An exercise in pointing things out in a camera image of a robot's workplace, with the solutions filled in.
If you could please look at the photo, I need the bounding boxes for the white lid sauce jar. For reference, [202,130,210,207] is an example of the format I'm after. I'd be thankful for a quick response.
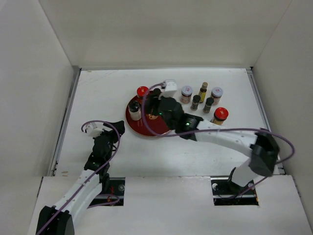
[180,85,193,104]

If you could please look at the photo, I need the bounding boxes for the black cap spice bottle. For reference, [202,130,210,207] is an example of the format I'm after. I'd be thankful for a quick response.
[190,95,201,111]

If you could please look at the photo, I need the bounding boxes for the black cap pepper bottle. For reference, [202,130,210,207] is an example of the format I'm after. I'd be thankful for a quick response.
[202,97,214,114]

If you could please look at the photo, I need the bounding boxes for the red lid chili sauce jar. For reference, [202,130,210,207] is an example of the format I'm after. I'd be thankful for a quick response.
[136,86,149,104]

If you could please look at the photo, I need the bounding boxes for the yellow label oil bottle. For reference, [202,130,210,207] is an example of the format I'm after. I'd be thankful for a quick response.
[199,82,208,103]

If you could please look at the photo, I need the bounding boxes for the clear jar white powder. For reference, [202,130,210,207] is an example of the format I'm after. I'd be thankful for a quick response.
[128,100,141,121]

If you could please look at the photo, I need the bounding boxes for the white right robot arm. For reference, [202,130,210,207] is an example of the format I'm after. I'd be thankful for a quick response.
[142,88,279,194]

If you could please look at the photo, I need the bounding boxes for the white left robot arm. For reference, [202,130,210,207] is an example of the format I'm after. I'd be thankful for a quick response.
[36,120,125,235]

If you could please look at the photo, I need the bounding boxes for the red round tray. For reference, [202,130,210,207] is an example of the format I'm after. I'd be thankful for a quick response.
[125,95,171,137]

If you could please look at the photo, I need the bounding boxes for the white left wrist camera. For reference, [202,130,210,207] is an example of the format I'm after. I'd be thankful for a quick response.
[84,122,103,138]

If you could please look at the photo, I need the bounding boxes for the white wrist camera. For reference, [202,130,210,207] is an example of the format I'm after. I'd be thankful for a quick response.
[160,79,178,97]
[84,122,103,138]

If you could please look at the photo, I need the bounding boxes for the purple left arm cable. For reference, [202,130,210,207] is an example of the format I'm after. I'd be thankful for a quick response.
[36,120,121,235]

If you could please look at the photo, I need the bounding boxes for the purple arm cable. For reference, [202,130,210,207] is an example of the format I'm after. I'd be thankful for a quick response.
[36,120,121,235]
[141,82,295,199]

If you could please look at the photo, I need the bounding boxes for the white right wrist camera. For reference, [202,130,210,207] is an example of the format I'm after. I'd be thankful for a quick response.
[160,79,178,97]

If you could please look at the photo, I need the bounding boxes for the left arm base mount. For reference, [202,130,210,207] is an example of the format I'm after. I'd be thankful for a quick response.
[89,177,126,207]

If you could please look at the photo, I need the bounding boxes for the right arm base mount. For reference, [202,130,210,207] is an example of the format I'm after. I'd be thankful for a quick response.
[211,177,259,206]

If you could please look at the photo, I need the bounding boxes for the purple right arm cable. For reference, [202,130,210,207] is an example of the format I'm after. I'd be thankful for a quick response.
[141,82,295,199]

